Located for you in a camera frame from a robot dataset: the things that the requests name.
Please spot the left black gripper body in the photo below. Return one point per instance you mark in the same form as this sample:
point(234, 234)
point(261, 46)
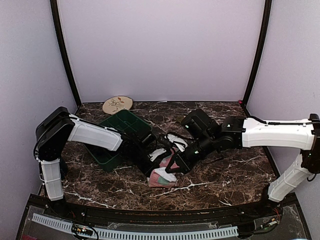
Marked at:
point(136, 157)

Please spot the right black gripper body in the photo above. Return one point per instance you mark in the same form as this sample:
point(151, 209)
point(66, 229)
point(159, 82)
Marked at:
point(204, 144)

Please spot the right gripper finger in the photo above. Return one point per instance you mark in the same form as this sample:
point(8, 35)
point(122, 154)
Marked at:
point(173, 165)
point(186, 162)

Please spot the pink sock with green patches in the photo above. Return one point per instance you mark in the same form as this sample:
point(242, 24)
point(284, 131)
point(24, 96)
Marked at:
point(159, 178)

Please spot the green plastic divider tray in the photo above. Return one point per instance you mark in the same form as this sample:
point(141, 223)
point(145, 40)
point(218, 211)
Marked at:
point(123, 122)

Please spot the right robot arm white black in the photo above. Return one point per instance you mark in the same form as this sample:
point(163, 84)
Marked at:
point(238, 132)

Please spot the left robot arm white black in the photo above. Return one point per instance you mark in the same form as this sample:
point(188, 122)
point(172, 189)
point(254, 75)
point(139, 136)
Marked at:
point(52, 135)

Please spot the striped beige brown sock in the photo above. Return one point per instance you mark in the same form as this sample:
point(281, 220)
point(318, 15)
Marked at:
point(179, 119)

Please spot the round embroidered plate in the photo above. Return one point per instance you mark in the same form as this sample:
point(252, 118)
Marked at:
point(117, 103)

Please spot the dark blue cup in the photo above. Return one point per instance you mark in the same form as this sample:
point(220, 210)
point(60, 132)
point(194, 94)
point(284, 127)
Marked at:
point(63, 169)

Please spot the small green circuit board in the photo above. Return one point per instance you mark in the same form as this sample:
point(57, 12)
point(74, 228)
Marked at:
point(81, 230)

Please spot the black front table rail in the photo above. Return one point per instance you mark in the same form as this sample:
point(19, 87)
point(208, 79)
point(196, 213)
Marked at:
point(241, 215)

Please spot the black right frame post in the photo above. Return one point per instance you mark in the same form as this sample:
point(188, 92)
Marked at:
point(259, 51)

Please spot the black frame post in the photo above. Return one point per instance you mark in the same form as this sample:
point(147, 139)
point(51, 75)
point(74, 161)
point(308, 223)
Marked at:
point(259, 51)
point(63, 52)

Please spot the black left frame post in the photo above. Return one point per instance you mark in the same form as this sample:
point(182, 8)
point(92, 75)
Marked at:
point(63, 52)

